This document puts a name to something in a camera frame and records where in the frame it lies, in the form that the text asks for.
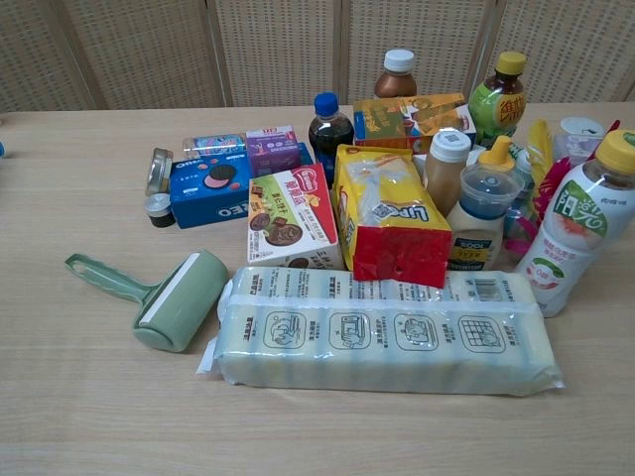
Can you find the white red chocolate cookie box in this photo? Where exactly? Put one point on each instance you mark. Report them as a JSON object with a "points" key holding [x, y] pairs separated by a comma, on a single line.
{"points": [[292, 218]]}

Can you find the yellow red tea bag pack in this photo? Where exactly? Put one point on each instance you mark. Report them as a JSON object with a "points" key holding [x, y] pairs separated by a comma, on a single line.
{"points": [[392, 218]]}

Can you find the small purple box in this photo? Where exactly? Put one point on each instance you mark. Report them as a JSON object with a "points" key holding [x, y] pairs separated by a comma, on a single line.
{"points": [[273, 149]]}

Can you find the cola bottle blue cap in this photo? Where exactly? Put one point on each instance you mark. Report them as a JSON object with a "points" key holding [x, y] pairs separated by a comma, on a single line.
{"points": [[330, 134]]}

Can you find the clear plastic cookie tray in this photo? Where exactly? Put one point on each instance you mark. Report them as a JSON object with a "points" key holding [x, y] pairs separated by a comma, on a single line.
{"points": [[377, 337]]}

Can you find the blue Oreo cookie box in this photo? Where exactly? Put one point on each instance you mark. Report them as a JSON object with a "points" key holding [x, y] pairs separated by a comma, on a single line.
{"points": [[208, 191]]}

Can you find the orange yellow snack box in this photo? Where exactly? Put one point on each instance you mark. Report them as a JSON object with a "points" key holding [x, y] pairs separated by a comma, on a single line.
{"points": [[392, 121]]}

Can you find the clear mini Oreo tube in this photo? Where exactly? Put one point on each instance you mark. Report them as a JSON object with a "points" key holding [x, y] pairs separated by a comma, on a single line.
{"points": [[213, 143]]}

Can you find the milk tea bottle white cap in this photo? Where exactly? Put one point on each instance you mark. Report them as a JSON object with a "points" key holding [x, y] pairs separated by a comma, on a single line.
{"points": [[444, 173]]}

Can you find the small black jar silver lid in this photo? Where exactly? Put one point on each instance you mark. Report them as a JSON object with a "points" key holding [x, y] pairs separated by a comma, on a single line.
{"points": [[160, 210]]}

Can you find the salad dressing bottle yellow nozzle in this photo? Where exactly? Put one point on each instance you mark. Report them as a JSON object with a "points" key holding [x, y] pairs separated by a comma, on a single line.
{"points": [[478, 223]]}

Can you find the small glass jar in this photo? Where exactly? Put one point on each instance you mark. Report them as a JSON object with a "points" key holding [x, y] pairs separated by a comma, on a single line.
{"points": [[159, 171]]}

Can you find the brown drink bottle white cap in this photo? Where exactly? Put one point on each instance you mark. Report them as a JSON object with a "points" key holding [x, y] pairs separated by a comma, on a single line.
{"points": [[394, 82]]}

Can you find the woven wicker folding screen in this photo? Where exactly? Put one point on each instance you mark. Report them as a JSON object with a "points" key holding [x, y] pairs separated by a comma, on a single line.
{"points": [[278, 49]]}

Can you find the small clear bottle white cap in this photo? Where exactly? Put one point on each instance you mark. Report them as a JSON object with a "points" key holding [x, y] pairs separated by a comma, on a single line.
{"points": [[525, 178]]}

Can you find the green tea bottle yellow cap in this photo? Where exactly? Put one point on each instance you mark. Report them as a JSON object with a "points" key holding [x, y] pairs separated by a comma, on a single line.
{"points": [[498, 106]]}

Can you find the white peach drink bottle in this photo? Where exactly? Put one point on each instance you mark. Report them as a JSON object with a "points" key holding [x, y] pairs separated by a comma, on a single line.
{"points": [[570, 233]]}

